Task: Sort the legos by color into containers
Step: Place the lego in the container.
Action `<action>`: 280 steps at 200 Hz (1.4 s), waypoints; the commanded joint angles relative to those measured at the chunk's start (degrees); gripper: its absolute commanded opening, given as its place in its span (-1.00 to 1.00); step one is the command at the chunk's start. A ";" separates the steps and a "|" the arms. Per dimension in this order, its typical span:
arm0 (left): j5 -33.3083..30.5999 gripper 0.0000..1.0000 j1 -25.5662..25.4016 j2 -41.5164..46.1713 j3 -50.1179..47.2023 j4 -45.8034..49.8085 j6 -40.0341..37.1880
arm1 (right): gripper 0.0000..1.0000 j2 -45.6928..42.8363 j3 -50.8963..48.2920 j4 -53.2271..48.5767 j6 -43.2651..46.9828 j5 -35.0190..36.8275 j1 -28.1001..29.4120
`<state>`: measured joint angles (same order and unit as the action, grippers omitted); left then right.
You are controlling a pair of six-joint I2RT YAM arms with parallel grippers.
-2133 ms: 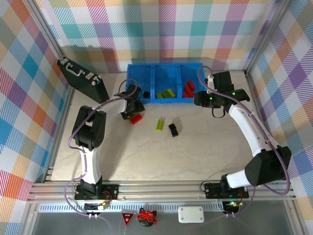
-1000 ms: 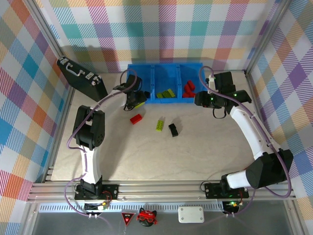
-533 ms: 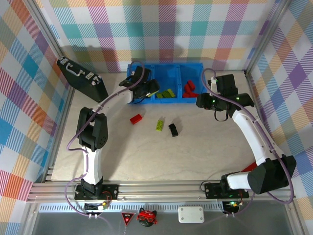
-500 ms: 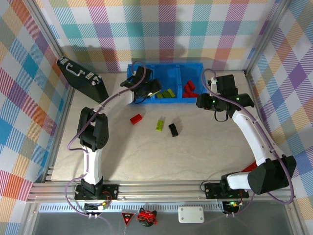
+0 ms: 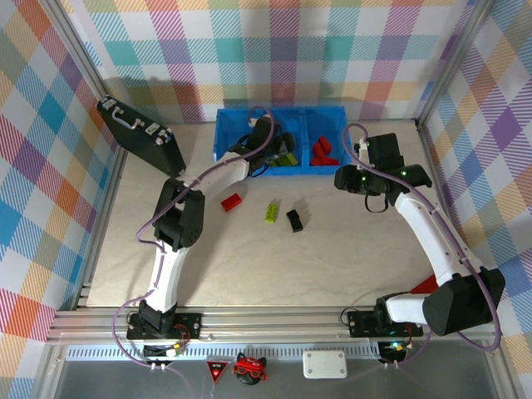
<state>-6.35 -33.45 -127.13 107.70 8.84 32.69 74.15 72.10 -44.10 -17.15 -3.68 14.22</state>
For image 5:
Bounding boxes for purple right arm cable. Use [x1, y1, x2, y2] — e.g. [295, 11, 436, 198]
[344, 122, 501, 370]

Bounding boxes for black briefcase with metal handle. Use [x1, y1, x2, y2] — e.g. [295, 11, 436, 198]
[96, 96, 187, 179]

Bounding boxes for thin black left camera cable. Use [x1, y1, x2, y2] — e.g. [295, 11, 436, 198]
[251, 157, 273, 179]

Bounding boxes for black lego brick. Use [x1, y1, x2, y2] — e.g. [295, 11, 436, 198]
[285, 209, 305, 233]

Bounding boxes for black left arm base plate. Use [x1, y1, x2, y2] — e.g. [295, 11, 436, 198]
[126, 313, 204, 341]

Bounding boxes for thin black right camera cable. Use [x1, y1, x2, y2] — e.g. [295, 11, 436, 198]
[364, 193, 390, 214]

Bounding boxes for white rectangular box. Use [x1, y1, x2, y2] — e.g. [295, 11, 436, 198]
[302, 350, 348, 380]

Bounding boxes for red triangle sticker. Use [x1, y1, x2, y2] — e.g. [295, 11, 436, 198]
[205, 359, 229, 384]

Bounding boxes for aluminium table side rail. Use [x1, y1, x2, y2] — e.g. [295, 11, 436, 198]
[415, 119, 477, 308]
[73, 147, 128, 312]

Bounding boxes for aluminium frame rail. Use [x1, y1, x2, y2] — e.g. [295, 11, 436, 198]
[46, 306, 505, 345]

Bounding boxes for connector board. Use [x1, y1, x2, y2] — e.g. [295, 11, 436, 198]
[378, 339, 412, 359]
[143, 342, 185, 359]

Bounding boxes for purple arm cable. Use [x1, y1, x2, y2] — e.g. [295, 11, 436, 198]
[344, 122, 501, 370]
[111, 106, 276, 390]

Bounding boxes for black cat figure red glasses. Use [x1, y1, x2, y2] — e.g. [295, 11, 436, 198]
[231, 352, 269, 387]

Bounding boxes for grey metal panel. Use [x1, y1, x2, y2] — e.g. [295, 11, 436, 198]
[41, 343, 506, 399]

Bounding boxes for right connector board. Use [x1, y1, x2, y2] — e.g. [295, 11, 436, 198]
[378, 339, 412, 359]

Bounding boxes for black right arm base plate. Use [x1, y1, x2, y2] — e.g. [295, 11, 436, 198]
[347, 310, 425, 338]

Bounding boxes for slotted grey cable duct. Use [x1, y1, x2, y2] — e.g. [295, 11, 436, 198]
[65, 342, 386, 362]

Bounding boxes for blue three-compartment plastic bin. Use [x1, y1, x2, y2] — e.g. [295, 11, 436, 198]
[214, 106, 349, 178]

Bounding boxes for left connector board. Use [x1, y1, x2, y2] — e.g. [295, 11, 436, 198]
[143, 342, 185, 359]

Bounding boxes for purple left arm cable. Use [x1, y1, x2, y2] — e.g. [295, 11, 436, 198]
[111, 106, 276, 390]

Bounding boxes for aluminium frame post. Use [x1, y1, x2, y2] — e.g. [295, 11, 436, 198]
[43, 0, 126, 153]
[414, 0, 499, 128]

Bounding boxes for thin black camera cable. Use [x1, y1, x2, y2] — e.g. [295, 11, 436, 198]
[251, 157, 273, 179]
[364, 193, 390, 214]

